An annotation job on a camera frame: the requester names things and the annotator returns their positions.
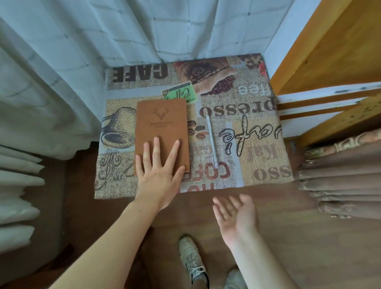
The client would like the person's left hand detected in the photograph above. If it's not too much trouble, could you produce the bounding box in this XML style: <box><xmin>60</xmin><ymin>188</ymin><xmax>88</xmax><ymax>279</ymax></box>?
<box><xmin>133</xmin><ymin>136</ymin><xmax>186</xmax><ymax>212</ymax></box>

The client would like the green card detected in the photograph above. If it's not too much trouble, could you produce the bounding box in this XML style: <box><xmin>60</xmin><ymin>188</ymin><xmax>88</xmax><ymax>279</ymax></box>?
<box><xmin>161</xmin><ymin>81</ymin><xmax>199</xmax><ymax>105</ymax></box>

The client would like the person's right forearm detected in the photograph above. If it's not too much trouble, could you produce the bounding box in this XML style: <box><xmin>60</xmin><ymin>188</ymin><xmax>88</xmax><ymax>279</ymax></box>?
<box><xmin>229</xmin><ymin>227</ymin><xmax>299</xmax><ymax>289</ymax></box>

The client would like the white pleated curtain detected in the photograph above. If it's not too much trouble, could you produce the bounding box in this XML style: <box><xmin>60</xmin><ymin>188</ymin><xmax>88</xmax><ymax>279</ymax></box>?
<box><xmin>0</xmin><ymin>145</ymin><xmax>46</xmax><ymax>254</ymax></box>

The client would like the person's right hand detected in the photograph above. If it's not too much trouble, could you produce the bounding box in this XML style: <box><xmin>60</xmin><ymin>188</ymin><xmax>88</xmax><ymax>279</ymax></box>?
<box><xmin>212</xmin><ymin>194</ymin><xmax>259</xmax><ymax>249</ymax></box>

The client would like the white pen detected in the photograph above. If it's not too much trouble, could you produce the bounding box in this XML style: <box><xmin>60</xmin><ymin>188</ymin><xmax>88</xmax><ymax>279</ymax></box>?
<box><xmin>206</xmin><ymin>115</ymin><xmax>219</xmax><ymax>169</ymax></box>

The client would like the person's right white sneaker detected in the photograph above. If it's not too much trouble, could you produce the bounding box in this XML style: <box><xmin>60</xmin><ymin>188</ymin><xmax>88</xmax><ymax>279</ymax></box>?
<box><xmin>223</xmin><ymin>269</ymin><xmax>248</xmax><ymax>289</ymax></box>

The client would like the brown leather notebook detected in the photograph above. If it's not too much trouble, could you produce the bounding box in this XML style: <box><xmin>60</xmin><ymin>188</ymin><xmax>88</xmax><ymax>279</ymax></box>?
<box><xmin>134</xmin><ymin>98</ymin><xmax>191</xmax><ymax>177</ymax></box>

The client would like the person's white sneaker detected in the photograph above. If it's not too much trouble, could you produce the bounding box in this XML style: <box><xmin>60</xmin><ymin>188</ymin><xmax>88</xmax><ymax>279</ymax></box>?
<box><xmin>179</xmin><ymin>236</ymin><xmax>210</xmax><ymax>289</ymax></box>
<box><xmin>223</xmin><ymin>269</ymin><xmax>248</xmax><ymax>289</ymax></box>

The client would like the person's left forearm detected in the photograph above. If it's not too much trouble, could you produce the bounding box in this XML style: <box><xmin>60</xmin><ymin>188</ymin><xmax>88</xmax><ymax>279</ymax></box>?
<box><xmin>48</xmin><ymin>199</ymin><xmax>162</xmax><ymax>289</ymax></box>

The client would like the person's left white sneaker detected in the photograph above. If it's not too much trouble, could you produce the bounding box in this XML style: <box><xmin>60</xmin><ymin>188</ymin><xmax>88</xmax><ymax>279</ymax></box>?
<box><xmin>179</xmin><ymin>236</ymin><xmax>210</xmax><ymax>289</ymax></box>

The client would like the white checked sheer curtain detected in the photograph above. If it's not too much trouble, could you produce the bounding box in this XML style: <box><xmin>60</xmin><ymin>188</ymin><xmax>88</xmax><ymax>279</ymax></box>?
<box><xmin>0</xmin><ymin>0</ymin><xmax>296</xmax><ymax>161</ymax></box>

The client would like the yellow wooden shelf unit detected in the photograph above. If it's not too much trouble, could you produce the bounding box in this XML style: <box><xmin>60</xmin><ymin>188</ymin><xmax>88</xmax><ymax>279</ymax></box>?
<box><xmin>269</xmin><ymin>0</ymin><xmax>381</xmax><ymax>148</ymax></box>

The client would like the coffee print tablecloth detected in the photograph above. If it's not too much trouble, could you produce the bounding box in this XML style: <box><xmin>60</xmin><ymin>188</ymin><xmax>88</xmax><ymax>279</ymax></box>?
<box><xmin>94</xmin><ymin>53</ymin><xmax>295</xmax><ymax>200</ymax></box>

